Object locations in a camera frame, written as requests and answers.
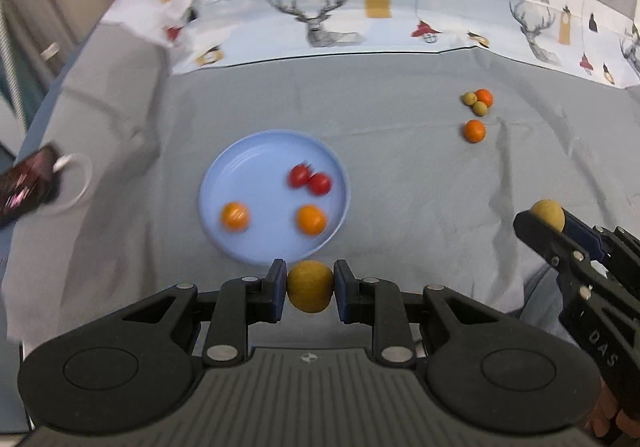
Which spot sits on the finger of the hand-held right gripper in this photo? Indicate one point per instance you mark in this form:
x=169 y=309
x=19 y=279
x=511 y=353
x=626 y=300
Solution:
x=582 y=232
x=545 y=239

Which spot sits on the plastic orange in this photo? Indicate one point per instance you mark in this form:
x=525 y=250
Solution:
x=235 y=216

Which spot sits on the small orange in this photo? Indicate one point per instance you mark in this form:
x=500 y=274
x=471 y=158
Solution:
x=311 y=220
x=485 y=97
x=475 y=131

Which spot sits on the white clip tag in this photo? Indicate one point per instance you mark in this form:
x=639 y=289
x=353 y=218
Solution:
x=51 y=51

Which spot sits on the grey trouser leg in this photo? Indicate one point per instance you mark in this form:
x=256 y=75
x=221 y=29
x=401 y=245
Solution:
x=542 y=307

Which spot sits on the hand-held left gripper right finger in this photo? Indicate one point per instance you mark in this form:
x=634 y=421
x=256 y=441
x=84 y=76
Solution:
x=342 y=289

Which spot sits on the deer printed bed sheet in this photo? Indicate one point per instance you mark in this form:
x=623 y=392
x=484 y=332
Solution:
x=250 y=17

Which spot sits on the person's right hand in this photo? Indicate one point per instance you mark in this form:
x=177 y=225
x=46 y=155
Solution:
x=605 y=414

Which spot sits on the small green-brown fruit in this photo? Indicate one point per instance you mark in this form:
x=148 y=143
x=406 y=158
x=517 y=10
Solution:
x=310 y=287
x=480 y=109
x=548 y=213
x=468 y=98

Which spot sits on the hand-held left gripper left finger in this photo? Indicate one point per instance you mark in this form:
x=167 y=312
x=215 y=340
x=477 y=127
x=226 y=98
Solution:
x=277 y=289

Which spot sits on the grey cloth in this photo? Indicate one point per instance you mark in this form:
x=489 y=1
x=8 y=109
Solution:
x=400 y=177

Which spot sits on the blue plate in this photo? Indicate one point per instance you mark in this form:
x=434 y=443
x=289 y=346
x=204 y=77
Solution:
x=265 y=237

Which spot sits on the red cherry tomato with stem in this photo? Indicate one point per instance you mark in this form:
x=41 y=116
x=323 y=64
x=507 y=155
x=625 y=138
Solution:
x=299 y=176

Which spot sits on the black smartphone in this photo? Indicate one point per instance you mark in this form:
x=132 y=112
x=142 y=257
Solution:
x=25 y=182

